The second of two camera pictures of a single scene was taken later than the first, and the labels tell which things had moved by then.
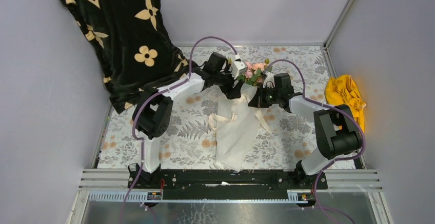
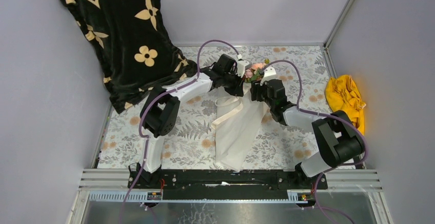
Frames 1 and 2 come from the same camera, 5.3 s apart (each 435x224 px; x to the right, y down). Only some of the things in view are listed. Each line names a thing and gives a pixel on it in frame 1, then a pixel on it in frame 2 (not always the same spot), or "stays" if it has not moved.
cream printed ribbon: x=213 y=117 → x=224 y=101
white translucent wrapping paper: x=237 y=127 stays
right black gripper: x=257 y=101 → x=256 y=86
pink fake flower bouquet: x=253 y=74 stays
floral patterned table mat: x=289 y=82 stays
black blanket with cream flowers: x=124 y=20 stays
